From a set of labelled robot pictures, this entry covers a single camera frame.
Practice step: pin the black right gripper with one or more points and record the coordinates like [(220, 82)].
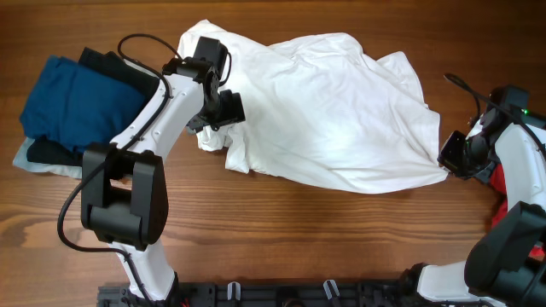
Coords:
[(450, 150)]

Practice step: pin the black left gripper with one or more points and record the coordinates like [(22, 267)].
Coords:
[(232, 107)]

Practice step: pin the red t-shirt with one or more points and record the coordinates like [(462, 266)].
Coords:
[(497, 182)]

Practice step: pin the white t-shirt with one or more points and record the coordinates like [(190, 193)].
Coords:
[(321, 112)]

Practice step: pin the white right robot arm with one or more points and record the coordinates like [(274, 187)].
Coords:
[(500, 269)]

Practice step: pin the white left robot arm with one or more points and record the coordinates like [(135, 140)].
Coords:
[(123, 190)]

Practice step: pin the blue folded garment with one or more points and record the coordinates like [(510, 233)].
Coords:
[(75, 106)]

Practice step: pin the black folded garment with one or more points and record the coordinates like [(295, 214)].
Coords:
[(123, 72)]

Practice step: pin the light grey folded garment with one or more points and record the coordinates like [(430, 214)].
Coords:
[(38, 164)]

